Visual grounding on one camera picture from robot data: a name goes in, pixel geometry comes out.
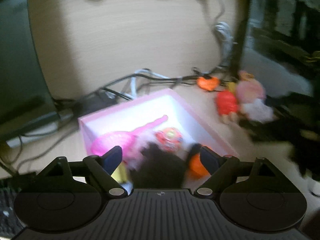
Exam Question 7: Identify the orange cable clip toy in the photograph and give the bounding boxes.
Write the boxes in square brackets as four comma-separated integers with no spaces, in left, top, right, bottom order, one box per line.
[196,77,220,92]

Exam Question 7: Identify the black computer monitor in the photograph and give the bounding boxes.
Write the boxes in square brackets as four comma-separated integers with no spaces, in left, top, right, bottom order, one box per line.
[1,0,58,141]

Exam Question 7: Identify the black cables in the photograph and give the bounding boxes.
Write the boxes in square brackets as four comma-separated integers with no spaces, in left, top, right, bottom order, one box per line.
[15,65,226,165]

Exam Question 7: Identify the white power strip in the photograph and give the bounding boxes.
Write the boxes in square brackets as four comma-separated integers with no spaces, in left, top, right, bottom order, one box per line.
[6,113,73,148]

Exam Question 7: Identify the red round toy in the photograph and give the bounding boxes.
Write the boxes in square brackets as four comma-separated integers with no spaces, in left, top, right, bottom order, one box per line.
[188,153,210,179]

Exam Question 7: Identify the grey cable bundle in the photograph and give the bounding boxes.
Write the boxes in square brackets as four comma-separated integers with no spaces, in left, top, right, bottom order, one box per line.
[209,0,234,63]

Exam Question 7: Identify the pink plastic toy net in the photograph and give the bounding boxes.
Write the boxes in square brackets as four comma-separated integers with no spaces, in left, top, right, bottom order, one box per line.
[90,115,168,164]

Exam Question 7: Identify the computer case with glass panel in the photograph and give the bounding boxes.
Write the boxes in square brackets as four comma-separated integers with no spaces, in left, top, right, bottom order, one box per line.
[231,0,319,98]

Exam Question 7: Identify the yellow toy camera with stickers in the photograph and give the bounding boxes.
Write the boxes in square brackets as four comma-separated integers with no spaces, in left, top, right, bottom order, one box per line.
[155,127,183,153]

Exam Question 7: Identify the red dress doll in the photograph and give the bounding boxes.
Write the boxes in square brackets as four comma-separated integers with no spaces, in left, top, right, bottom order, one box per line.
[215,90,239,124]

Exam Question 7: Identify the pink pajama baby doll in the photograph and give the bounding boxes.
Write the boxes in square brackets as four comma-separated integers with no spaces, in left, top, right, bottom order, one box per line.
[235,70,274,124]

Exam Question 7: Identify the black plush toy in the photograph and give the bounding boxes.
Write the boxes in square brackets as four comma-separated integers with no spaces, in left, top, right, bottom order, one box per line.
[129,142,202,189]

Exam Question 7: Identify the pink storage box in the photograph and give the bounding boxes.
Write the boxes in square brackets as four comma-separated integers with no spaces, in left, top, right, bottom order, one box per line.
[78,89,238,157]

